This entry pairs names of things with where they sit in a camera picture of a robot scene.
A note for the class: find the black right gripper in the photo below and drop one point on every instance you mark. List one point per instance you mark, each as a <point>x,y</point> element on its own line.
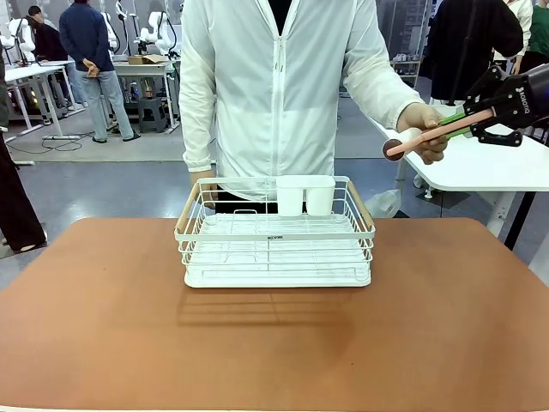
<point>525,98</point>

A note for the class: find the pink spatula with brown head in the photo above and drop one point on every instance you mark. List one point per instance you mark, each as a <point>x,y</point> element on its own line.
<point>429,135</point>

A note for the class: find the person's left forearm white sleeve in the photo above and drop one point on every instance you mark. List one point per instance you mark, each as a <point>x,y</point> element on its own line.
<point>377,73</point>

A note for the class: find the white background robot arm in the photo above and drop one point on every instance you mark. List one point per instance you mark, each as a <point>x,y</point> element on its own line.
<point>112,32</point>
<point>19,34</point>
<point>158,30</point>

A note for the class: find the person's right forearm white sleeve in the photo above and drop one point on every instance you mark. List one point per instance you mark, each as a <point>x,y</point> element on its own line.
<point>197,107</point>

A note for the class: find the person's left hand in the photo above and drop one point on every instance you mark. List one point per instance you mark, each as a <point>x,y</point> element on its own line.
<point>422,118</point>

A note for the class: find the person's right hand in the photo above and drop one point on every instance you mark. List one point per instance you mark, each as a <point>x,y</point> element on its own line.
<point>208,182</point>

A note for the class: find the white rounded side table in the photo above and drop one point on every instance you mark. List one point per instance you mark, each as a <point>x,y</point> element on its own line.
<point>480,171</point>

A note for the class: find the bystander in black coat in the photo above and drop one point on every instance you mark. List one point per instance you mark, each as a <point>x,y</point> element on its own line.
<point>472,47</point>

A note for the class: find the bystander in green top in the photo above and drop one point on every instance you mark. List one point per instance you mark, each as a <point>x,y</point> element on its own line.
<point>539,30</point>

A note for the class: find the bystander in cream jacket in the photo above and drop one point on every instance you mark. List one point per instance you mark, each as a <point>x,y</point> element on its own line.
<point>521,21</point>

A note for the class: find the clear plastic bag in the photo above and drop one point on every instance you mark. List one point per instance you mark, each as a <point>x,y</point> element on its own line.
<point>384,204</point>

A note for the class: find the white plastic cutlery holder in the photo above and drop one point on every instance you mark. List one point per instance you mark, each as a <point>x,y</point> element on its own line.
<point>305,193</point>

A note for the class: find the person's torso white jacket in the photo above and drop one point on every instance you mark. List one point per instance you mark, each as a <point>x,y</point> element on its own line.
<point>279,94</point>

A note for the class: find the white drip tray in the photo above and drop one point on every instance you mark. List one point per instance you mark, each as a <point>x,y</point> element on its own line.
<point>274,279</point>

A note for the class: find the grey plastic stool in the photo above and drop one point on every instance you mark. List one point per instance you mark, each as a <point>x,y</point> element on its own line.
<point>152,115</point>

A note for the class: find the white workbench desk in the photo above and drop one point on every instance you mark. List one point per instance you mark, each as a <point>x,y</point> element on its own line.
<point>146,70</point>
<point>34,73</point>

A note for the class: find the cardboard box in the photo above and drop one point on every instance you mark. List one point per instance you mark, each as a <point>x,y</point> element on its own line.
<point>146,59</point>

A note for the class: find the bystander in navy top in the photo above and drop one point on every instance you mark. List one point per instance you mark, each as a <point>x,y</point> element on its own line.
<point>88,38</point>

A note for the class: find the white power strip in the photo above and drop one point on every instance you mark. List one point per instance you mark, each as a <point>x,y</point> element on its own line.
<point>62,137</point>

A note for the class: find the seated bystander in dark clothes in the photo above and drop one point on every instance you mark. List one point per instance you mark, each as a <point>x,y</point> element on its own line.
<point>47,40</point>

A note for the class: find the bystander in black trousers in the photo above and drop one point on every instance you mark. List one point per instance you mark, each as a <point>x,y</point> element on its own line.
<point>15,201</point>

